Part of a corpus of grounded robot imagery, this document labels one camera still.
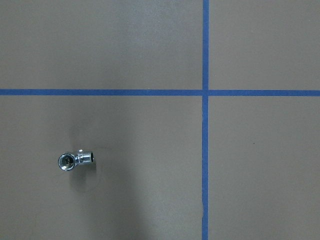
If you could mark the brown paper table mat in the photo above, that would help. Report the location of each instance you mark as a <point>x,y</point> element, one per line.
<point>203,117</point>

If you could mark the chrome elbow pipe fitting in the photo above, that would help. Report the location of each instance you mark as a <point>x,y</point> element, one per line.
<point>69,160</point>

